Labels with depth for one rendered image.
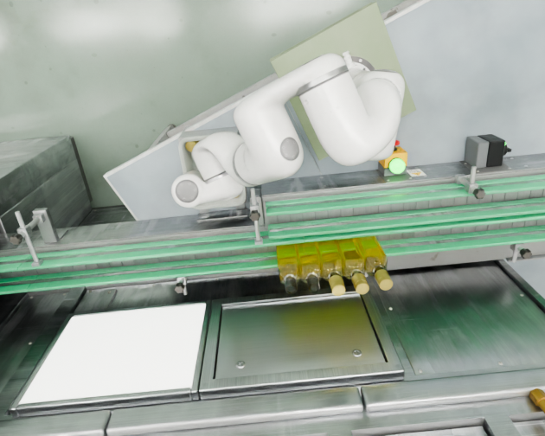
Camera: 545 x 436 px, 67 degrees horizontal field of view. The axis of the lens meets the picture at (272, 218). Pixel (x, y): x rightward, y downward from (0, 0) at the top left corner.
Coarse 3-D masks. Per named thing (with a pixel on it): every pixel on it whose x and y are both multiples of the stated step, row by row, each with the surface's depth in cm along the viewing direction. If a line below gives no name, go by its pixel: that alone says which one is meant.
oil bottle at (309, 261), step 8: (296, 248) 120; (304, 248) 116; (312, 248) 116; (304, 256) 112; (312, 256) 112; (304, 264) 109; (312, 264) 109; (320, 264) 109; (304, 272) 108; (320, 272) 108; (304, 280) 109
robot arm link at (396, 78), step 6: (366, 72) 96; (372, 72) 87; (378, 72) 86; (384, 72) 85; (390, 72) 85; (396, 72) 86; (354, 78) 98; (360, 78) 91; (366, 78) 87; (372, 78) 86; (390, 78) 84; (396, 78) 85; (402, 78) 87; (360, 84) 89; (396, 84) 85; (402, 84) 86; (402, 90) 86; (402, 96) 87
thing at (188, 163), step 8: (200, 136) 117; (184, 144) 120; (184, 152) 120; (184, 160) 119; (192, 160) 126; (184, 168) 120; (192, 168) 127; (232, 200) 127; (240, 200) 125; (200, 208) 126
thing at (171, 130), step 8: (408, 0) 161; (416, 0) 161; (392, 8) 164; (400, 8) 162; (384, 16) 163; (264, 80) 172; (272, 80) 172; (248, 88) 173; (256, 88) 173; (232, 96) 176; (240, 96) 174; (224, 104) 175; (208, 112) 177; (192, 120) 178; (200, 120) 178; (168, 128) 188; (176, 128) 179; (160, 136) 178; (168, 136) 180; (152, 144) 166
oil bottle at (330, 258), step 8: (328, 240) 119; (320, 248) 115; (328, 248) 115; (336, 248) 115; (320, 256) 112; (328, 256) 111; (336, 256) 111; (328, 264) 108; (336, 264) 108; (328, 272) 108; (328, 280) 109
